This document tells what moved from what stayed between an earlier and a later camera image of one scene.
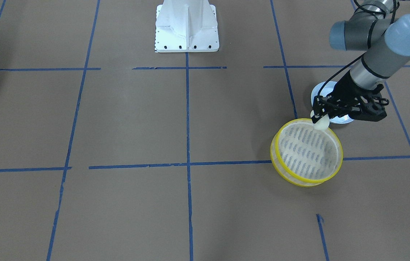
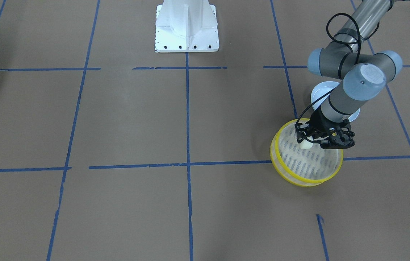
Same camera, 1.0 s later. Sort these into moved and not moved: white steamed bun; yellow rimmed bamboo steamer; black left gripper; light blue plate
Moved: white steamed bun; black left gripper
Not moved: yellow rimmed bamboo steamer; light blue plate
